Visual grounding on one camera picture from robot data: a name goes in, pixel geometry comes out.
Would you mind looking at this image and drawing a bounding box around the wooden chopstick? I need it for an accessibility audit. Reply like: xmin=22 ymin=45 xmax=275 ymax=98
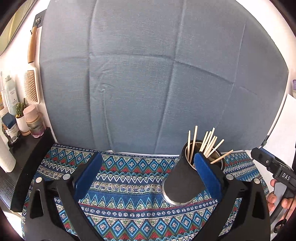
xmin=204 ymin=136 xmax=217 ymax=157
xmin=210 ymin=150 xmax=233 ymax=164
xmin=203 ymin=128 xmax=215 ymax=153
xmin=199 ymin=131 xmax=208 ymax=152
xmin=206 ymin=139 xmax=224 ymax=158
xmin=189 ymin=125 xmax=198 ymax=164
xmin=187 ymin=130 xmax=191 ymax=163
xmin=200 ymin=131 xmax=212 ymax=152
xmin=205 ymin=136 xmax=218 ymax=157

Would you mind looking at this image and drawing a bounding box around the person's right hand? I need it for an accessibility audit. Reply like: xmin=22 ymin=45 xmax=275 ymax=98
xmin=267 ymin=179 xmax=296 ymax=215

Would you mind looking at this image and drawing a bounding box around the wooden chopstick in cup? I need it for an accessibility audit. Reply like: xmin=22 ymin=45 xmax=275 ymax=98
xmin=199 ymin=131 xmax=208 ymax=152
xmin=189 ymin=125 xmax=198 ymax=164
xmin=200 ymin=131 xmax=212 ymax=152
xmin=187 ymin=130 xmax=191 ymax=163

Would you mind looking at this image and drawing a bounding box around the black utensil holder cup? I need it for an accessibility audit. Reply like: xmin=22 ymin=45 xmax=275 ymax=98
xmin=162 ymin=141 xmax=222 ymax=206

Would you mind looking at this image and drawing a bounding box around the blue patterned tablecloth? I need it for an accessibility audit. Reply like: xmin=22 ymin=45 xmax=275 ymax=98
xmin=21 ymin=144 xmax=269 ymax=240

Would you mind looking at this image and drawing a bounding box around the white paper towel roll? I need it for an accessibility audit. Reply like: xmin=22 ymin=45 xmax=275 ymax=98
xmin=0 ymin=138 xmax=16 ymax=173

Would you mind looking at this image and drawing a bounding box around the white backdrop stand pole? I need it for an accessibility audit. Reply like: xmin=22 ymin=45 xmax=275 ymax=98
xmin=260 ymin=67 xmax=295 ymax=147

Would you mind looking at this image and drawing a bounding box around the pink lidded jar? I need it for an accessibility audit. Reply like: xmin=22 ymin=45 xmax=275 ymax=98
xmin=23 ymin=104 xmax=46 ymax=138

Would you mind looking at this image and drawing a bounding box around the blue capped jar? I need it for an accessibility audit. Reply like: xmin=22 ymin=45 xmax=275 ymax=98
xmin=2 ymin=113 xmax=20 ymax=138

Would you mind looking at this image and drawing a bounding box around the small cactus white pot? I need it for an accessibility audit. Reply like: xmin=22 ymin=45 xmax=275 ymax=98
xmin=16 ymin=98 xmax=30 ymax=136

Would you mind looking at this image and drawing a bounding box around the white lotion bottle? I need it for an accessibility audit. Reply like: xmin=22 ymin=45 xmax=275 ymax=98
xmin=4 ymin=75 xmax=19 ymax=116

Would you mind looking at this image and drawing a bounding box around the wooden hairbrush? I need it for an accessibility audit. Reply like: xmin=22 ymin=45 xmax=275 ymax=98
xmin=24 ymin=26 xmax=40 ymax=104

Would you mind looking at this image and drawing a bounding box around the blue-grey fabric backdrop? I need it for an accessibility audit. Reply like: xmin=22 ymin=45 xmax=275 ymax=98
xmin=40 ymin=1 xmax=288 ymax=155

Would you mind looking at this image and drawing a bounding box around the oval wall mirror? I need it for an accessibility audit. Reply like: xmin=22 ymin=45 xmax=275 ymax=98
xmin=1 ymin=1 xmax=36 ymax=54

